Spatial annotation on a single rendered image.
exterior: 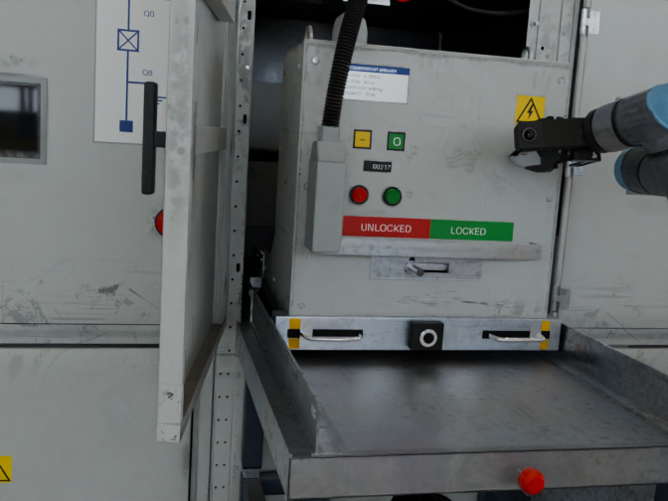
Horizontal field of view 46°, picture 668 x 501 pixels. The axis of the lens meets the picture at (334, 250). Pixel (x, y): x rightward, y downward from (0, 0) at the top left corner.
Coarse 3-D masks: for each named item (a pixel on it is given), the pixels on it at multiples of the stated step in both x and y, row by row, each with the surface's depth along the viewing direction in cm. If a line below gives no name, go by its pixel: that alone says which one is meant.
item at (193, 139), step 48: (192, 0) 91; (240, 0) 150; (192, 48) 92; (144, 96) 96; (192, 96) 93; (144, 144) 97; (192, 144) 95; (144, 192) 98; (192, 192) 118; (192, 240) 121; (192, 288) 125; (192, 336) 128; (192, 384) 122
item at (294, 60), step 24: (384, 48) 132; (408, 48) 133; (288, 72) 144; (288, 96) 143; (288, 120) 142; (288, 144) 142; (288, 168) 141; (288, 192) 140; (288, 216) 139; (288, 240) 138; (264, 264) 168; (288, 264) 138; (288, 288) 137; (288, 312) 136
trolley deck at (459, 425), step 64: (256, 384) 126; (320, 384) 124; (384, 384) 126; (448, 384) 128; (512, 384) 131; (576, 384) 133; (384, 448) 100; (448, 448) 101; (512, 448) 103; (576, 448) 104; (640, 448) 106
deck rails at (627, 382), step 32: (256, 320) 153; (288, 352) 117; (544, 352) 151; (576, 352) 142; (608, 352) 132; (288, 384) 116; (608, 384) 132; (640, 384) 123; (320, 416) 109; (640, 416) 118; (320, 448) 98
